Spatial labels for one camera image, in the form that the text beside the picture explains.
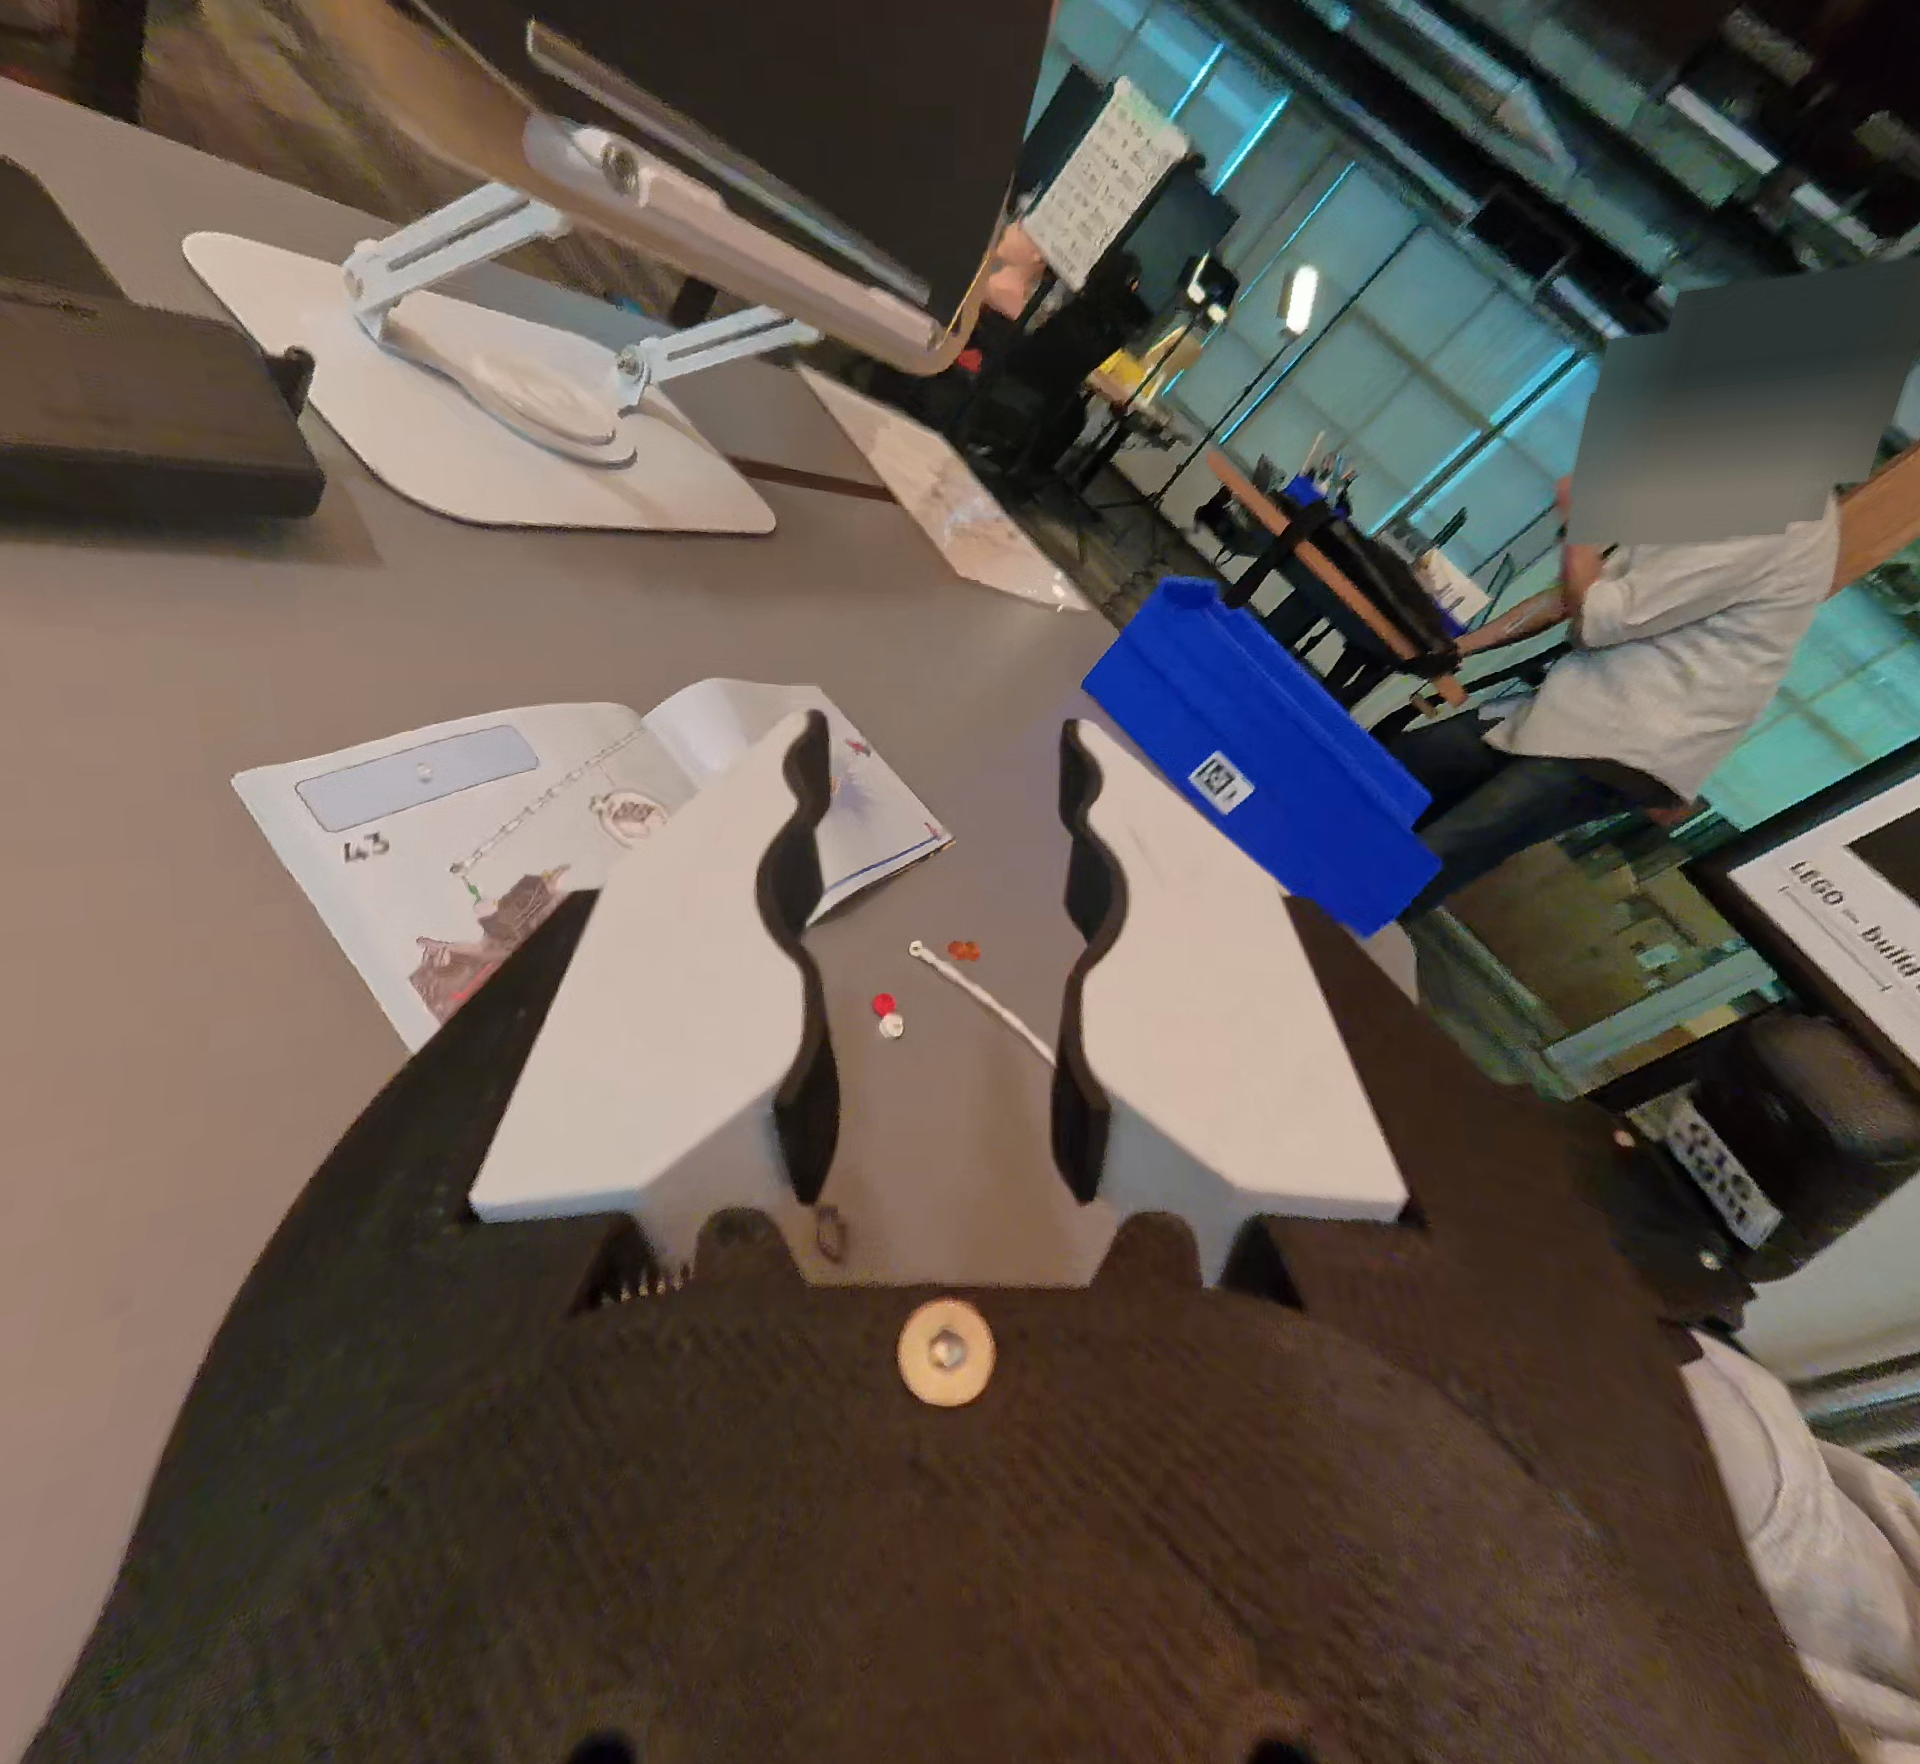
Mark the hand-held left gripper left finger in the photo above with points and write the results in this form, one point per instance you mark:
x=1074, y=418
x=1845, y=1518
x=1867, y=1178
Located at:
x=660, y=1044

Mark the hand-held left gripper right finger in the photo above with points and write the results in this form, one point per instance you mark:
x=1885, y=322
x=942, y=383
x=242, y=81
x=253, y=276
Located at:
x=1231, y=1044

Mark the grey toy brick piece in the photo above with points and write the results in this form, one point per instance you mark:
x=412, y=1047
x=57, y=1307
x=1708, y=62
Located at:
x=828, y=1232

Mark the building instruction booklet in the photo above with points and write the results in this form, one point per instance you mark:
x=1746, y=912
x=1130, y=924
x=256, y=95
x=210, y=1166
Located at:
x=451, y=835

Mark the blue plastic bin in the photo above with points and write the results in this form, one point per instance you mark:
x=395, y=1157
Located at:
x=1245, y=745

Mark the wooden edged desk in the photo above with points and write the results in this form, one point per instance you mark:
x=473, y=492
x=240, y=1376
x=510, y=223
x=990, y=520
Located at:
x=1323, y=561

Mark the tablet on white stand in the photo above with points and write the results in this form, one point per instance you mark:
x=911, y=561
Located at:
x=691, y=489

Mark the printed paper sheet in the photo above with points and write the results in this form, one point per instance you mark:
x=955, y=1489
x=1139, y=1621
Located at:
x=944, y=489

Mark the framed marker sign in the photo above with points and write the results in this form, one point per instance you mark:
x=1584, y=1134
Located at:
x=1861, y=924

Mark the standing light panel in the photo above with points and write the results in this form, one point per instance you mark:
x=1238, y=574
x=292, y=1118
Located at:
x=1299, y=299

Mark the black flat box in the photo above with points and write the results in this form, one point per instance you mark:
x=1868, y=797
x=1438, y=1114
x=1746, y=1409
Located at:
x=136, y=414

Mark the white chart board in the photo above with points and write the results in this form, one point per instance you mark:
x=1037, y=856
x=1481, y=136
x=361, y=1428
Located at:
x=1103, y=181

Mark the dark flat pad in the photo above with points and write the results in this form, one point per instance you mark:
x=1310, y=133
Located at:
x=46, y=234

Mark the black flat panel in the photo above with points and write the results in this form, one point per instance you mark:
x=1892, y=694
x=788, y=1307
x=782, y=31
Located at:
x=752, y=25

